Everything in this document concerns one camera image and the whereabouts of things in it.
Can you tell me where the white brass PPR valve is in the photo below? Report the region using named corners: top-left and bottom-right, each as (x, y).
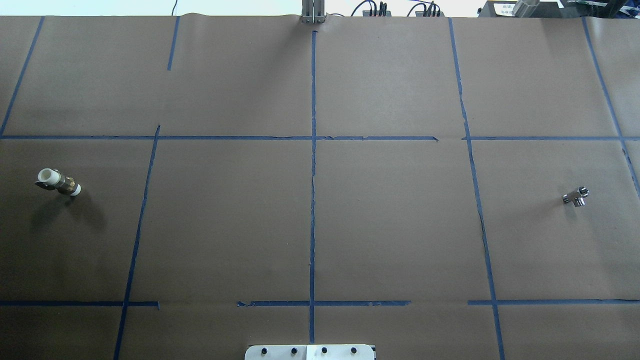
top-left (34, 168), bottom-right (82, 198)

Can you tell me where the chrome tee pipe fitting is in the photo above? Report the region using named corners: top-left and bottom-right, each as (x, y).
top-left (562, 186), bottom-right (590, 207)

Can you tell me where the black box under cylinder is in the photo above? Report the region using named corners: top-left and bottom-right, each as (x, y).
top-left (477, 0), bottom-right (567, 19)

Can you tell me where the silver metal cylinder weight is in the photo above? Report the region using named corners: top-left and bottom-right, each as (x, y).
top-left (511, 0), bottom-right (541, 18)

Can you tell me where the aluminium frame post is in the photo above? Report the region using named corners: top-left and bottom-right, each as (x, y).
top-left (301, 0), bottom-right (327, 24)

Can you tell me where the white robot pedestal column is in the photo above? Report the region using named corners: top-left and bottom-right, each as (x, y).
top-left (244, 343), bottom-right (377, 360)

